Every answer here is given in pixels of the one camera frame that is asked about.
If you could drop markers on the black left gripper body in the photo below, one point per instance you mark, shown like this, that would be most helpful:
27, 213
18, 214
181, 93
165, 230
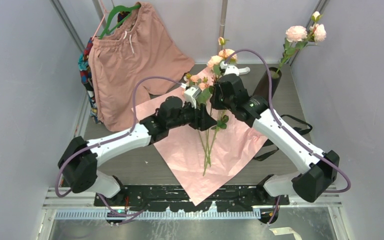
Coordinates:
198, 116

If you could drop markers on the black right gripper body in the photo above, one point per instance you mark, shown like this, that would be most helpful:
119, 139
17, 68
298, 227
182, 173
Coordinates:
220, 91

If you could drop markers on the orange pink rose stem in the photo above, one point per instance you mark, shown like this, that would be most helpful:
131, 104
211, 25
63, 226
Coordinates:
212, 70

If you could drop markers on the pink wrapping paper sheet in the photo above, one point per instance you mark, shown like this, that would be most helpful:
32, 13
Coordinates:
182, 151

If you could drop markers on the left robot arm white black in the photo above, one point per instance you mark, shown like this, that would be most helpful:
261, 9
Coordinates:
81, 159

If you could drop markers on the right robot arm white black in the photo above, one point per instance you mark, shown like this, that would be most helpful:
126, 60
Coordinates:
316, 169

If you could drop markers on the black cylindrical vase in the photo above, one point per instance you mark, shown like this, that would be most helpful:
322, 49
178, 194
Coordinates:
263, 86

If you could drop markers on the peach rose stem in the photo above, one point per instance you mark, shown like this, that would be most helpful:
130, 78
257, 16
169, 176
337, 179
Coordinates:
203, 84

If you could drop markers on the white clothes rack stand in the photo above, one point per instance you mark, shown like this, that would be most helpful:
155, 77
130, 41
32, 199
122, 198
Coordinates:
221, 33

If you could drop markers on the pink shorts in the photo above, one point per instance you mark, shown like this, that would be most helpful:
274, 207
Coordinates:
126, 66

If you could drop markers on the pink artificial rose stem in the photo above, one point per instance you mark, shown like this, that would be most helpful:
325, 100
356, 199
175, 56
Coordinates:
298, 37

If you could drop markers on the colourful patterned garment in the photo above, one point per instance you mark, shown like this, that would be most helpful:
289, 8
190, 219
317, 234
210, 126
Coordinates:
87, 80

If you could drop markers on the green clothes hanger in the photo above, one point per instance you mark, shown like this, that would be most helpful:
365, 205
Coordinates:
114, 13

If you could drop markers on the pink clothes hanger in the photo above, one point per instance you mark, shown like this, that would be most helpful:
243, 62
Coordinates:
102, 12

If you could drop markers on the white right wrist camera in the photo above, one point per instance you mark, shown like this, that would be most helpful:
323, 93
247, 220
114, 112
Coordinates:
227, 69

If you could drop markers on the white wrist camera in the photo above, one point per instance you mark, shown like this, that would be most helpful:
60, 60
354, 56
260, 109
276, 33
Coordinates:
191, 94
227, 69

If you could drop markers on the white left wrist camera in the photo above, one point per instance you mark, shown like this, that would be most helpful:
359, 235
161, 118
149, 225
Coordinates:
191, 94

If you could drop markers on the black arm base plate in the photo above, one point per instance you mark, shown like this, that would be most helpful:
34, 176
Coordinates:
159, 198

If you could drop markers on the aluminium rail frame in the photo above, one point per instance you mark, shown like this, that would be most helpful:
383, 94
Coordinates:
165, 212

